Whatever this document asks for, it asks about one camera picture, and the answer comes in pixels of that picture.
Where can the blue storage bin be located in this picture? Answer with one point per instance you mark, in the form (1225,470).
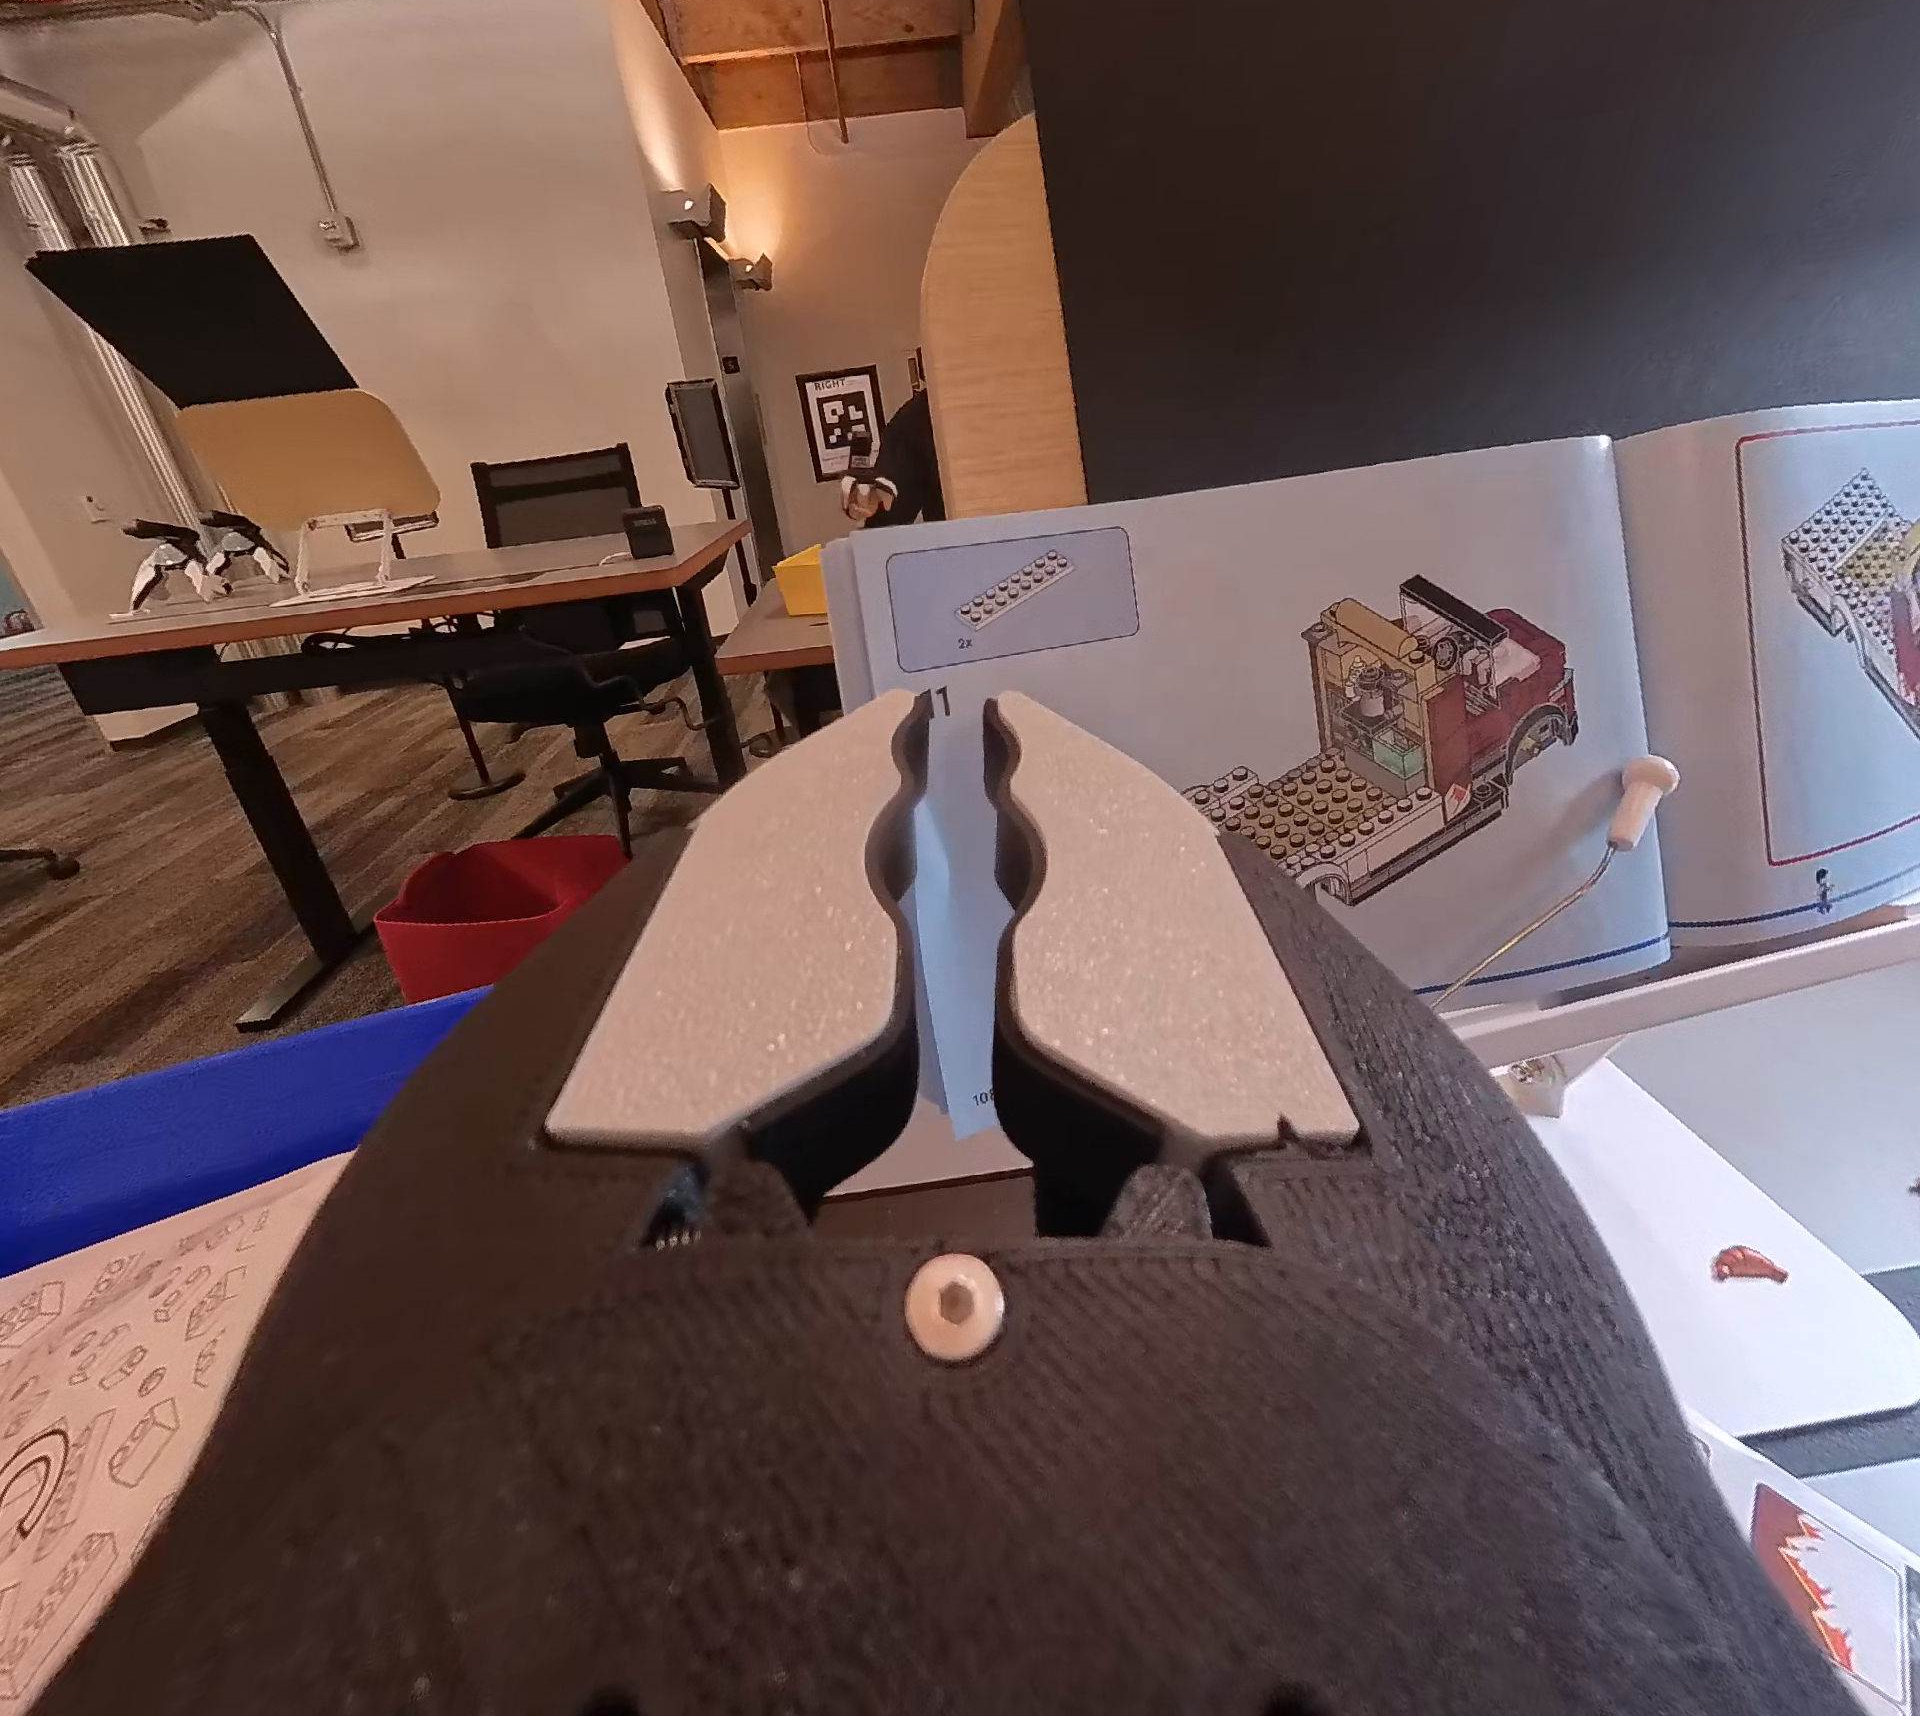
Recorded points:
(182,1117)

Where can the white book stand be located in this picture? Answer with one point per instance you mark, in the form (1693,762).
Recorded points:
(1633,1294)

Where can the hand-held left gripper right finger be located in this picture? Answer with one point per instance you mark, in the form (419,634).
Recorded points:
(1169,980)

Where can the book stand with beige board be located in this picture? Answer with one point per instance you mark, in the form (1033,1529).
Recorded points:
(303,457)

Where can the sticker sheet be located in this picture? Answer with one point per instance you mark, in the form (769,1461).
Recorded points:
(1832,1581)

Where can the red floor bin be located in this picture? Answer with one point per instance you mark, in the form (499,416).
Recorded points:
(492,910)

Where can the black office chair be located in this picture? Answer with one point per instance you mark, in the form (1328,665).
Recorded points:
(551,494)

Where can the square tag poster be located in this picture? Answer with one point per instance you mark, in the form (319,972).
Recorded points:
(839,418)

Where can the wall lamp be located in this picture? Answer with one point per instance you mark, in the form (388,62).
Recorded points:
(749,270)
(698,210)

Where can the corrugated silver duct pipe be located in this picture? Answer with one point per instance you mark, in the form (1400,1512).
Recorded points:
(92,197)

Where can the black tilted panel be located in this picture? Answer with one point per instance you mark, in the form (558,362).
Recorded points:
(193,312)

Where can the printed paper bag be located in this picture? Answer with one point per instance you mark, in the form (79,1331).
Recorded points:
(125,1411)

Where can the building instruction booklet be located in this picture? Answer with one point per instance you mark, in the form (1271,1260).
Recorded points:
(1198,634)

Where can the black monitor on pole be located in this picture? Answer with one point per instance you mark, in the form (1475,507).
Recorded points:
(703,430)

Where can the wooden office desk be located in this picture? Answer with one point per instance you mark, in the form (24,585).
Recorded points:
(780,644)
(449,574)

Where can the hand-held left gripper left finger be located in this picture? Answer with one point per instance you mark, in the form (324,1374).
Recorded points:
(735,980)

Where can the wooden arched partition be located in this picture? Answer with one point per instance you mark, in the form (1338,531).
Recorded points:
(1010,366)

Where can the small black desk device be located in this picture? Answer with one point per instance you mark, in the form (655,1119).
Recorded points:
(651,537)

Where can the spare gripper tool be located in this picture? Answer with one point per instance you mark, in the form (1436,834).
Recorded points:
(162,571)
(247,547)

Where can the yellow storage bin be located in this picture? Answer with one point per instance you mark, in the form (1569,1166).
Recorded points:
(803,574)

